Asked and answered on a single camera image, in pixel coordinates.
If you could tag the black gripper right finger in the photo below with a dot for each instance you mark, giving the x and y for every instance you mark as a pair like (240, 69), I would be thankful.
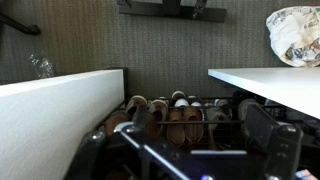
(283, 150)

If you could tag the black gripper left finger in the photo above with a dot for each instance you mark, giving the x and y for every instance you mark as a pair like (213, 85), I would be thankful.
(100, 153)

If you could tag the dark brown shoe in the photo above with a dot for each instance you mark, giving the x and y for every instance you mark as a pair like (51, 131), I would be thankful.
(116, 121)
(150, 128)

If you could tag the white sliding closet door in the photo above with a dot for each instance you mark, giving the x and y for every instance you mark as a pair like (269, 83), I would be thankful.
(50, 126)

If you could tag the black shoe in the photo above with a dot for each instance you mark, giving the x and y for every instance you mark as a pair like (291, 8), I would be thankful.
(246, 98)

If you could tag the tan shoe white rim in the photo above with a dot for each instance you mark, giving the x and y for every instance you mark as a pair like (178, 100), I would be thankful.
(136, 101)
(158, 106)

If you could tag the black metal shoe rack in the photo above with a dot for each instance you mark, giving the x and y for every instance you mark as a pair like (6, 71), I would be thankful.
(213, 122)

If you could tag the grey shoe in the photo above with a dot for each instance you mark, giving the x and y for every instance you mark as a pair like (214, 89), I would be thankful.
(216, 113)

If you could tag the brown loafer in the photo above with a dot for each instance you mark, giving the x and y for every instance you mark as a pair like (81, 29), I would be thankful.
(175, 131)
(194, 130)

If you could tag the clear plastic bottle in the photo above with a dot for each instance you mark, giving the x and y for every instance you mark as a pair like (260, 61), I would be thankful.
(43, 68)

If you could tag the white printed bag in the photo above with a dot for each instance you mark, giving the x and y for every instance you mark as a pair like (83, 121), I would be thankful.
(293, 33)

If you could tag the black metal bar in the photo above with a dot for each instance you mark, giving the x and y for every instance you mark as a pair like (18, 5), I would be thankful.
(20, 26)

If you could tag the black metal bracket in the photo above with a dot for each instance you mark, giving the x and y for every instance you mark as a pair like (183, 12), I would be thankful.
(166, 11)

